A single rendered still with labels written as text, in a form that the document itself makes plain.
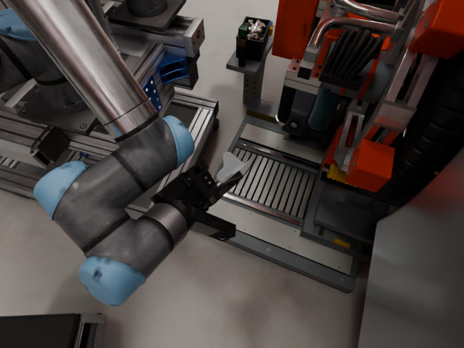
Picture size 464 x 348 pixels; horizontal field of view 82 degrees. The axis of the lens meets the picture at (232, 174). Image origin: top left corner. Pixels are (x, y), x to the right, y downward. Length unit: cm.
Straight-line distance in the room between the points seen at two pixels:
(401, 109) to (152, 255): 54
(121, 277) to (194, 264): 105
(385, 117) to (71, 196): 58
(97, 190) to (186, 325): 107
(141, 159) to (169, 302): 108
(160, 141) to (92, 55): 13
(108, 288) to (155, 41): 101
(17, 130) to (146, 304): 89
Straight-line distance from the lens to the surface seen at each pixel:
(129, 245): 39
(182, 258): 143
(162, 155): 40
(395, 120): 65
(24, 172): 169
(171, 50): 121
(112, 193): 39
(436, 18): 59
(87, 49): 39
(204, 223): 49
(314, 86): 71
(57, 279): 163
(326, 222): 130
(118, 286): 38
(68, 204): 39
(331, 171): 105
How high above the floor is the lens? 138
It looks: 60 degrees down
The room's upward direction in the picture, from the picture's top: straight up
